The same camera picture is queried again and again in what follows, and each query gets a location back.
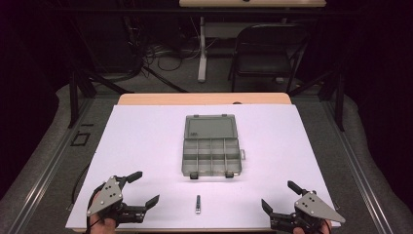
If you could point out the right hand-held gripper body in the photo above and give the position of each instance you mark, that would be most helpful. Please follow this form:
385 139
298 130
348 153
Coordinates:
311 208

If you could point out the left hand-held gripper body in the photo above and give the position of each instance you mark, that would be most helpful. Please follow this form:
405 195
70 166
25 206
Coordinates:
108 195

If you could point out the clear plastic compartment box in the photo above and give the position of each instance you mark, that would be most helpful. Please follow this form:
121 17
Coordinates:
211 146

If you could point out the person's right hand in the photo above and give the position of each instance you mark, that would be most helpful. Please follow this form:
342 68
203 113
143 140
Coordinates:
298 231

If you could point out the person's left hand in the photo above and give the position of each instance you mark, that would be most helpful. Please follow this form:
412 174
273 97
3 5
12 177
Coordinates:
102 226

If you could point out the white board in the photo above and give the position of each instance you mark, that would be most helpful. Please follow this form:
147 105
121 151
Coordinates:
146 146

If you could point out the black metal stand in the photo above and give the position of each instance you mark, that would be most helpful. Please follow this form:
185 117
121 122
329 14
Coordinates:
74 97
339 100

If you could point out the black folding chair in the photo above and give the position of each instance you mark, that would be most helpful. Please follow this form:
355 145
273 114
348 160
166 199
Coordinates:
266 48

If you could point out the white table leg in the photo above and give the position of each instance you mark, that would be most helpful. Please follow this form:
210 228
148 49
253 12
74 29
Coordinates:
202 52

